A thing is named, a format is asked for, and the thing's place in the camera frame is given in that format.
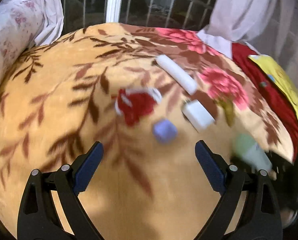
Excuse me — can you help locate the small purple cube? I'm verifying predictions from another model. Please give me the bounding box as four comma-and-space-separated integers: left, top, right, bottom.
152, 119, 178, 144

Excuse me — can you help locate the white sheer curtain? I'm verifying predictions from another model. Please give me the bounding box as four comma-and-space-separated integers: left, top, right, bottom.
11, 0, 64, 46
198, 0, 298, 60

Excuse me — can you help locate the small white cylinder bottle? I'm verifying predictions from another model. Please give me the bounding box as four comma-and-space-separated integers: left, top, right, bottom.
181, 99, 216, 132

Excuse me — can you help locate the white framed barred window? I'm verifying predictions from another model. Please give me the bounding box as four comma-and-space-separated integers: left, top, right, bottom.
60, 0, 222, 30

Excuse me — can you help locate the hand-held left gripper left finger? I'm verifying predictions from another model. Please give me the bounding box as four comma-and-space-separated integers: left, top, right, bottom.
17, 141, 104, 240

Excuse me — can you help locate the rolled pink floral quilt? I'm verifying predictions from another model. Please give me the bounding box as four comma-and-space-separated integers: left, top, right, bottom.
0, 0, 45, 98

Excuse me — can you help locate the light green squeeze tube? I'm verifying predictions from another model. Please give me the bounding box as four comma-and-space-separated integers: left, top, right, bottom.
233, 133, 277, 179

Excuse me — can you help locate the red cloth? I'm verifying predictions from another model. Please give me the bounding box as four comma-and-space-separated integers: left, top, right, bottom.
232, 42, 298, 160

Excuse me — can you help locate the yellow printed pillow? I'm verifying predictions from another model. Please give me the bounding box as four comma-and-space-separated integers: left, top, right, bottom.
248, 54, 298, 126

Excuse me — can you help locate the long white tube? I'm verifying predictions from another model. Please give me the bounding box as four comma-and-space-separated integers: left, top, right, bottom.
156, 54, 197, 95

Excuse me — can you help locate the yellow floral plush blanket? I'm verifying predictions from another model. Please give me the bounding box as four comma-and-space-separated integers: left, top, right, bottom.
0, 22, 298, 240

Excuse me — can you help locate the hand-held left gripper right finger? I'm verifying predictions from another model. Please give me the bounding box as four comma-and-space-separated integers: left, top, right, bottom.
194, 140, 283, 240

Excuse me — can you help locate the red and white fabric item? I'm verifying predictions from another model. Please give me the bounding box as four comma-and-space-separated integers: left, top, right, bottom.
115, 87, 162, 127

